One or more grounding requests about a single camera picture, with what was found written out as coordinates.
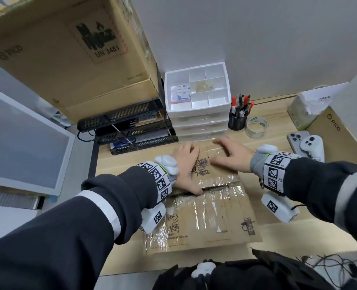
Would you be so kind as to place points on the brown cardboard box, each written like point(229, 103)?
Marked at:
point(344, 138)

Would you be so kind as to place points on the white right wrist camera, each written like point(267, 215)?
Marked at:
point(279, 208)

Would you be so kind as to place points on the person's right forearm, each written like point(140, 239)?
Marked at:
point(323, 190)

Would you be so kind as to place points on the left wrist marker band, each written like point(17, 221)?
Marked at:
point(161, 184)

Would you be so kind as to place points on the white handheld controller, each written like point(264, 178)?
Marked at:
point(311, 147)

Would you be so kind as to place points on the person's left thumb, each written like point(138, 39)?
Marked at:
point(193, 190)

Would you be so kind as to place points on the blue and red packets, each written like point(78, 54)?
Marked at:
point(180, 92)

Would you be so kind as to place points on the wrist marker band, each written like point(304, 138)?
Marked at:
point(161, 184)
point(275, 173)

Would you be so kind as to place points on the white wrist tracker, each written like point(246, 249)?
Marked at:
point(266, 148)
point(168, 164)

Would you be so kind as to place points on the person's dark jacket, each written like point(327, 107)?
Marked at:
point(256, 274)

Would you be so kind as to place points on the person's left forearm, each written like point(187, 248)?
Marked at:
point(60, 232)

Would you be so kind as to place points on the black pen holder cup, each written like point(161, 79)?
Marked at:
point(237, 122)

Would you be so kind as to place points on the bunch of pens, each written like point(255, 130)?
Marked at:
point(241, 105)

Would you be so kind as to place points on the white right wrist tracker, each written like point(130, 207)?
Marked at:
point(266, 148)

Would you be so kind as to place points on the white left wrist tracker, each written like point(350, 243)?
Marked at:
point(168, 164)

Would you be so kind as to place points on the white framed panel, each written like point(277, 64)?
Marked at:
point(21, 141)

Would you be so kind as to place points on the person's right hand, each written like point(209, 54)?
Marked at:
point(238, 157)

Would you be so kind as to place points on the person's right thumb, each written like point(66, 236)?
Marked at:
point(223, 162)

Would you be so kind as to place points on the clear tape roll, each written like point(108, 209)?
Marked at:
point(256, 127)

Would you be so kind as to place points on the person's left hand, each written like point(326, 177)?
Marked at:
point(186, 166)

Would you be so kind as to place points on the white chest tracker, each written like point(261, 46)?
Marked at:
point(204, 268)

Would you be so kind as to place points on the large printed cardboard box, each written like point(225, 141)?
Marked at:
point(60, 57)

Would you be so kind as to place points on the clear bag of small parts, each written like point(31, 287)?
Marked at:
point(202, 86)

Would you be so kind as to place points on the white box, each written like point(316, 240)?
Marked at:
point(355, 93)

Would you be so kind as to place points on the taped cardboard box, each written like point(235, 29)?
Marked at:
point(211, 214)

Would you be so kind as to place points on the black stacked letter tray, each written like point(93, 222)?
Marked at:
point(130, 129)

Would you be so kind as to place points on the white plastic drawer organizer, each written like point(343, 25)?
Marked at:
point(196, 114)

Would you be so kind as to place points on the grey smartphone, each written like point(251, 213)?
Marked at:
point(296, 141)

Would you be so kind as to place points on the right wrist marker band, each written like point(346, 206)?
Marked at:
point(275, 173)

